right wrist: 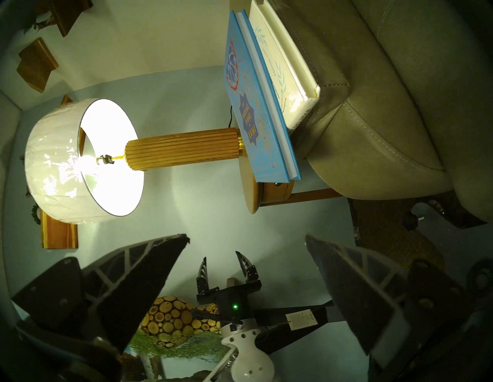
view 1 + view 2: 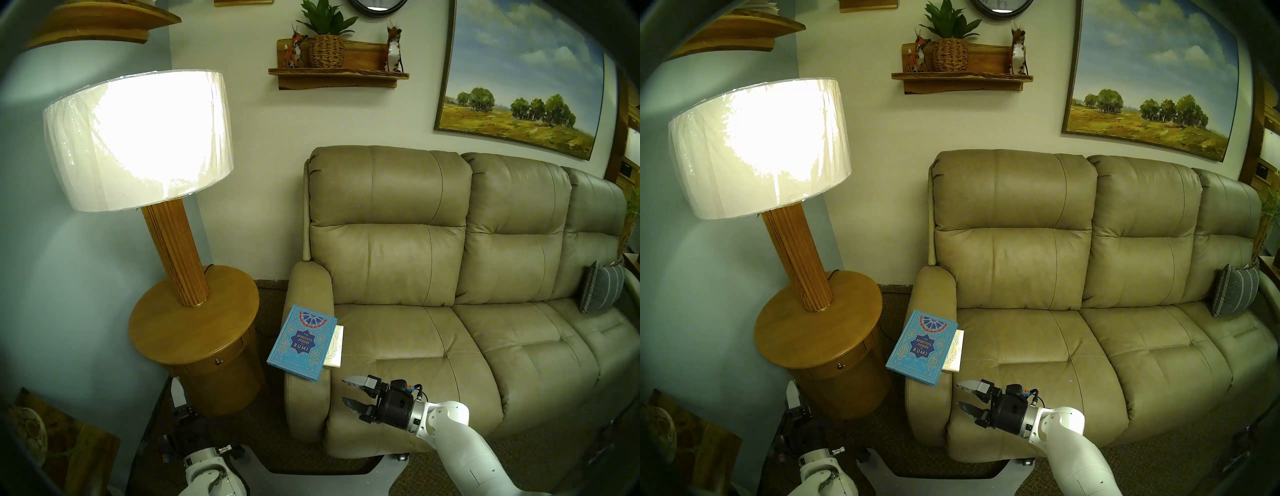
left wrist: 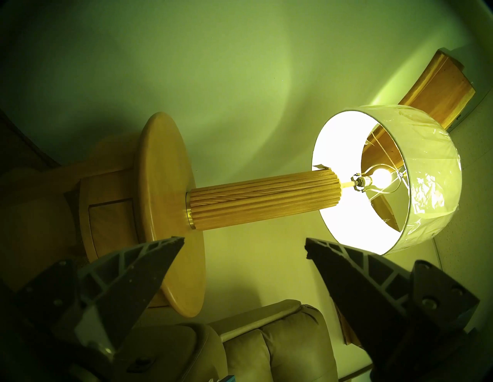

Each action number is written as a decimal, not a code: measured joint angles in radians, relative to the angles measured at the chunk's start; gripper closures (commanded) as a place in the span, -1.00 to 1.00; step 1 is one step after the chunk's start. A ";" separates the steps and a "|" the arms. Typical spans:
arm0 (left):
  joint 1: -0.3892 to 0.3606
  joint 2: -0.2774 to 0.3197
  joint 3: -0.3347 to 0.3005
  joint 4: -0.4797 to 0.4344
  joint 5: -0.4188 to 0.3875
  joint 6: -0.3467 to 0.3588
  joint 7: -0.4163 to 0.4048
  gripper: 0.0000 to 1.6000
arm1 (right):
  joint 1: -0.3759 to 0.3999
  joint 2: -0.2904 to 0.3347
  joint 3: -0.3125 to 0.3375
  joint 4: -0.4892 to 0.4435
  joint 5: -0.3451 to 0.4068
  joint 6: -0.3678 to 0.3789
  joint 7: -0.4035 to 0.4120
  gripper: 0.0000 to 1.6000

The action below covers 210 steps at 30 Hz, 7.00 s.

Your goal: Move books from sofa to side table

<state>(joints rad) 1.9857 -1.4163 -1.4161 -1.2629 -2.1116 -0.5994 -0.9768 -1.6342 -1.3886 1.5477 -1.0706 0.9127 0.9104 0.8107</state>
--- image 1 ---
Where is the wooden lamp with white shade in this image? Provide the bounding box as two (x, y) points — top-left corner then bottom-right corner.
(25, 98), (247, 225)

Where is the wood slice decorative ball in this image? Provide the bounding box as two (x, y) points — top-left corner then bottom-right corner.
(141, 296), (221, 348)

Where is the round wooden side table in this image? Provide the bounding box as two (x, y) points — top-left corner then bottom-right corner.
(239, 154), (343, 214)

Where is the green wispy plant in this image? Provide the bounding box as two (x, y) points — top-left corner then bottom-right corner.
(126, 330), (232, 364)

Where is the beige leather sofa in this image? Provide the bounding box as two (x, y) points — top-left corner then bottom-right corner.
(266, 0), (493, 231)

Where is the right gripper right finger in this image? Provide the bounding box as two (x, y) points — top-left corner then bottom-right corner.
(306, 235), (474, 355)

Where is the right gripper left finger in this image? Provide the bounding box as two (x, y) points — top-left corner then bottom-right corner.
(12, 233), (190, 353)

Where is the blue Rumi poems book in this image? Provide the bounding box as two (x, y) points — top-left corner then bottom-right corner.
(223, 10), (302, 183)

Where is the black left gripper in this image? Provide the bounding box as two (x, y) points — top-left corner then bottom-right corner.
(192, 251), (262, 326)

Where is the small wooden wall shelf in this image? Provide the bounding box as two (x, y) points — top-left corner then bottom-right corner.
(17, 37), (59, 94)

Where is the cream hardcover book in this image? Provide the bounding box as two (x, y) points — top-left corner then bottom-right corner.
(248, 0), (321, 131)

